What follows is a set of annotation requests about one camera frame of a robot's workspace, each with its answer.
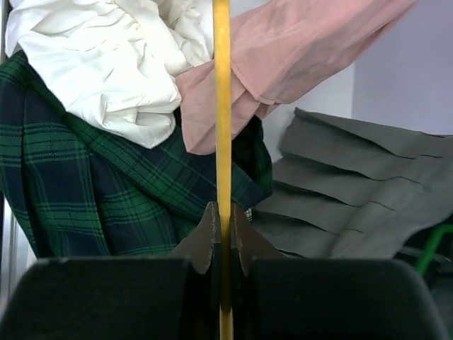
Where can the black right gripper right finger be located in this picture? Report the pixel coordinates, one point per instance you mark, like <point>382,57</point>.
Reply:
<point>280,297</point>

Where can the green plastic hanger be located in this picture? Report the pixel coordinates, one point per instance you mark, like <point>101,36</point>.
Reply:
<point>423,262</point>

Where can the aluminium frame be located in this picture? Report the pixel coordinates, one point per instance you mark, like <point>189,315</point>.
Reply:
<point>16,254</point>

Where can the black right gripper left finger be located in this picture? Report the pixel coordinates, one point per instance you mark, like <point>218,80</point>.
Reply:
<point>170,297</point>

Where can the pink pleated skirt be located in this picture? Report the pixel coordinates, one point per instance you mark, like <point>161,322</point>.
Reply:
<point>283,49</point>

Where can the grey pleated skirt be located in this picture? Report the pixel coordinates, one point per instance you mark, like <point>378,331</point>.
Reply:
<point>350,189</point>

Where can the green navy plaid skirt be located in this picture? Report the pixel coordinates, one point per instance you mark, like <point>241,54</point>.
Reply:
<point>79,191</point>

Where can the white skirt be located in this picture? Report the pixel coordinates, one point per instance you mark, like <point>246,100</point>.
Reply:
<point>114,64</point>

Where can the yellow hanger of pink skirt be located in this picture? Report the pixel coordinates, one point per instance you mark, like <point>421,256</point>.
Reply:
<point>222,63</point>

